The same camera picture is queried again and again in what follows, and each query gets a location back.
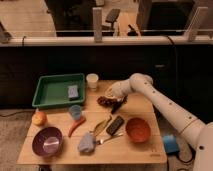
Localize silver fork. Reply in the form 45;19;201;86
96;133;123;145

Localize blue sponge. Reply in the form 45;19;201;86
68;85;79;99

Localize blue plastic cup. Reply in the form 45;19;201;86
69;105;82;121

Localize black rectangular block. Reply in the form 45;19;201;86
106;116;124;135

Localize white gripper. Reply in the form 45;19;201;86
105;80;131;99

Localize green plastic tray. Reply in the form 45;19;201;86
32;73;86;109

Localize dark red grape bunch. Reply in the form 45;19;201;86
97;96;120;107

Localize black office chair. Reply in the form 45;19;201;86
102;9;120;30

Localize blue crumpled cloth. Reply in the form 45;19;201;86
78;133;95;154

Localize purple bowl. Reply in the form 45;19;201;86
32;127;63;157

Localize red chili pepper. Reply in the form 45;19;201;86
68;116;86;137

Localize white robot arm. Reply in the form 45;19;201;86
105;73;213;171

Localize blue tape roll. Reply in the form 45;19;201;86
163;135;180;154

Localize red bowl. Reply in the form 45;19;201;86
125;117;151;143

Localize white paper cup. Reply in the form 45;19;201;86
86;73;99;89

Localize red apple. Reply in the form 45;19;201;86
32;112;47;126

